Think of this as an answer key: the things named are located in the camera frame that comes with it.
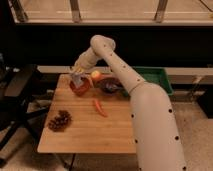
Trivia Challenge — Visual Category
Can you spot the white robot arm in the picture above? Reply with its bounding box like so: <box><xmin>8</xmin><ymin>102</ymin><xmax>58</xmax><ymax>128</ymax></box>
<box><xmin>71</xmin><ymin>35</ymin><xmax>187</xmax><ymax>171</ymax></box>

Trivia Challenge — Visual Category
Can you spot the brown grape bunch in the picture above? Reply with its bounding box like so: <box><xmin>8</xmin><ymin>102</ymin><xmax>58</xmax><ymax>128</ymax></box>
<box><xmin>48</xmin><ymin>110</ymin><xmax>72</xmax><ymax>132</ymax></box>

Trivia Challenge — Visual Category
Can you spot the black office chair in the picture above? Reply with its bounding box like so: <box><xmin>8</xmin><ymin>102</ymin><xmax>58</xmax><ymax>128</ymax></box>
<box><xmin>0</xmin><ymin>54</ymin><xmax>51</xmax><ymax>166</ymax></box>

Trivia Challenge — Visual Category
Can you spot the red bowl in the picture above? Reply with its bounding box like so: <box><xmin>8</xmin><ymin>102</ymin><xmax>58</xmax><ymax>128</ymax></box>
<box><xmin>69</xmin><ymin>77</ymin><xmax>91</xmax><ymax>96</ymax></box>

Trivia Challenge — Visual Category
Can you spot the orange fruit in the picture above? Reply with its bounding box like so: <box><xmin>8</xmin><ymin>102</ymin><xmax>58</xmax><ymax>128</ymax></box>
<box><xmin>91</xmin><ymin>70</ymin><xmax>101</xmax><ymax>81</ymax></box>

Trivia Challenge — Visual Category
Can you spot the green plastic tray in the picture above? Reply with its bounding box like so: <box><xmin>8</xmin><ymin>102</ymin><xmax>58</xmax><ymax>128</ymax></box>
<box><xmin>133</xmin><ymin>66</ymin><xmax>173</xmax><ymax>95</ymax></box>

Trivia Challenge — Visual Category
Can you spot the black handled spoon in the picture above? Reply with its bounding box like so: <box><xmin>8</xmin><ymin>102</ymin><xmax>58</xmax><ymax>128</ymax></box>
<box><xmin>105</xmin><ymin>85</ymin><xmax>121</xmax><ymax>92</ymax></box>

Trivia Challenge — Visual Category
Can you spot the orange carrot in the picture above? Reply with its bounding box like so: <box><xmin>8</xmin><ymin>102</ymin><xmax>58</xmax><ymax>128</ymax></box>
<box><xmin>93</xmin><ymin>99</ymin><xmax>108</xmax><ymax>117</ymax></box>

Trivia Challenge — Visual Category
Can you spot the dark purple bowl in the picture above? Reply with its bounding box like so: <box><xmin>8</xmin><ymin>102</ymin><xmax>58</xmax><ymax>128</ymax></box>
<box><xmin>98</xmin><ymin>77</ymin><xmax>123</xmax><ymax>95</ymax></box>

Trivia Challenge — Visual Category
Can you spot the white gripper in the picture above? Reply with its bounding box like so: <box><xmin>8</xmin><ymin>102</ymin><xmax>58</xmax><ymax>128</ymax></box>
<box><xmin>72</xmin><ymin>48</ymin><xmax>99</xmax><ymax>73</ymax></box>

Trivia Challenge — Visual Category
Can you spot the wooden folding table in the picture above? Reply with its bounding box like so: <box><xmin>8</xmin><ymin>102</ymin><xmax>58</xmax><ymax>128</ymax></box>
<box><xmin>38</xmin><ymin>74</ymin><xmax>136</xmax><ymax>154</ymax></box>

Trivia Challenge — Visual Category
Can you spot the grey blue towel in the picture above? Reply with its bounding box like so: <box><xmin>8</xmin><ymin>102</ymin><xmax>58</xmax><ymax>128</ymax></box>
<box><xmin>71</xmin><ymin>73</ymin><xmax>84</xmax><ymax>88</ymax></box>

